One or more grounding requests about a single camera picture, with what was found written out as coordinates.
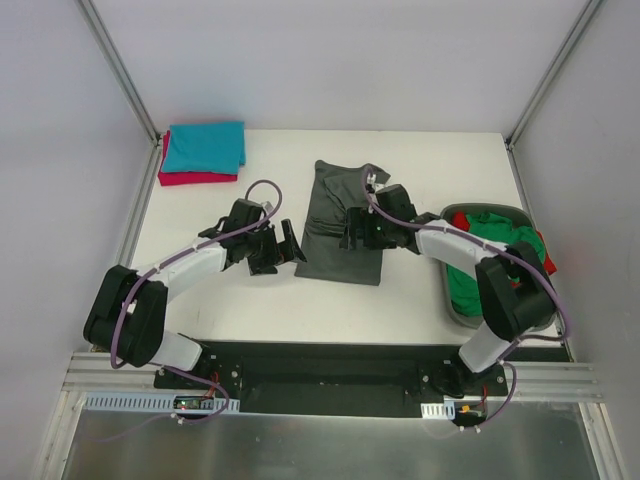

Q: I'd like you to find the white cable duct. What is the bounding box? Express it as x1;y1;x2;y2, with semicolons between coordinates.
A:
84;392;240;416
420;401;456;421

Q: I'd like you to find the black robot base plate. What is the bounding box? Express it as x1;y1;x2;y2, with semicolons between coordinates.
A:
153;340;511;418

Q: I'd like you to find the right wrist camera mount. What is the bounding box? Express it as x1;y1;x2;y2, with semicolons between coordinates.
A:
365;172;384;195

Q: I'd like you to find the left aluminium frame post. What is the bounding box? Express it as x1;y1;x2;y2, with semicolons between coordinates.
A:
74;0;161;145

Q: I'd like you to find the left white cable duct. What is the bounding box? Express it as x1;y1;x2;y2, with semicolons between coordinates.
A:
84;392;240;416

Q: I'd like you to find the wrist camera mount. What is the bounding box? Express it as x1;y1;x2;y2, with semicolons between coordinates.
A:
365;172;384;195
261;201;275;214

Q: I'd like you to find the right white cable duct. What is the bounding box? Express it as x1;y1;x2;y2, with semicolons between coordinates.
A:
420;401;456;421

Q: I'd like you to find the grey plastic basket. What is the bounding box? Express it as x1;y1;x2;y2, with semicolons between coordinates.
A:
440;203;536;329

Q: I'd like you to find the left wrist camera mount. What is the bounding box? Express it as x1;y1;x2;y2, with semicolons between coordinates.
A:
261;201;275;214

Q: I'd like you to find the right aluminium frame post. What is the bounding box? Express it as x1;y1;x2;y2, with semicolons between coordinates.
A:
505;0;607;151

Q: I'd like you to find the folded teal t-shirt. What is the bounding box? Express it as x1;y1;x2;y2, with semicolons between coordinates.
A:
162;121;246;175

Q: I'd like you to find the aluminium frame post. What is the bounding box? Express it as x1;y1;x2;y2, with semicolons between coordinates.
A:
505;0;607;151
74;0;161;145

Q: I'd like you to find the grey t-shirt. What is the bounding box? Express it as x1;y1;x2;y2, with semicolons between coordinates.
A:
295;160;383;286

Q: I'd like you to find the folded magenta t-shirt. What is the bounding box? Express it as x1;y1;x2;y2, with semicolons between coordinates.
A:
157;130;238;187

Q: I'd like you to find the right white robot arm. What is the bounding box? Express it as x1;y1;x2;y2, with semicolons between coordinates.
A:
340;185;557;395

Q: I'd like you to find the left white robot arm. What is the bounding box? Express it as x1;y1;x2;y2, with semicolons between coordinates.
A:
83;199;306;389

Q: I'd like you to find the green t-shirt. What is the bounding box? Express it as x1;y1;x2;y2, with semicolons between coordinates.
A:
446;210;557;317

